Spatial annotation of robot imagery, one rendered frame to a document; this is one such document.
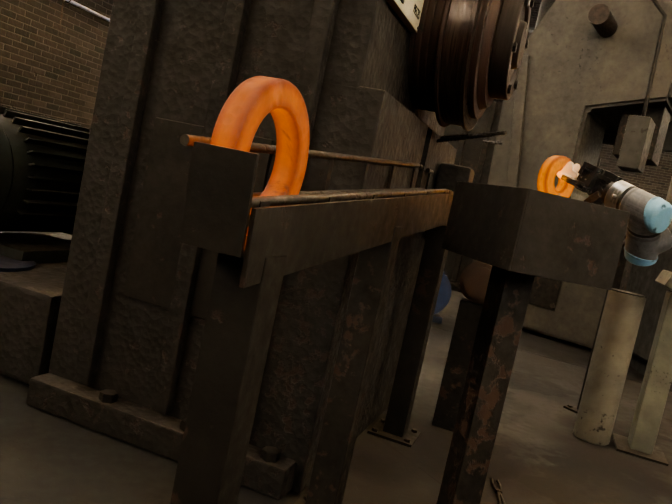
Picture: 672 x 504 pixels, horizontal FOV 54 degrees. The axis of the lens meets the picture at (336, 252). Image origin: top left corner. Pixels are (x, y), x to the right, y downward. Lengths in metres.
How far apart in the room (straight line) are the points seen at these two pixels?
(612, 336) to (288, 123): 1.76
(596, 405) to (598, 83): 2.56
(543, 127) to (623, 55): 0.62
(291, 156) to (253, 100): 0.14
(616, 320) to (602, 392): 0.25
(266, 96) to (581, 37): 4.00
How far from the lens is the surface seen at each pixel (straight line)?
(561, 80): 4.61
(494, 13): 1.72
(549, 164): 2.14
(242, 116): 0.71
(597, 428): 2.46
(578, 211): 1.17
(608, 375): 2.42
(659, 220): 1.99
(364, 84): 1.43
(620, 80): 4.52
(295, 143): 0.83
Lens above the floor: 0.65
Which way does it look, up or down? 5 degrees down
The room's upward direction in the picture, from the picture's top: 12 degrees clockwise
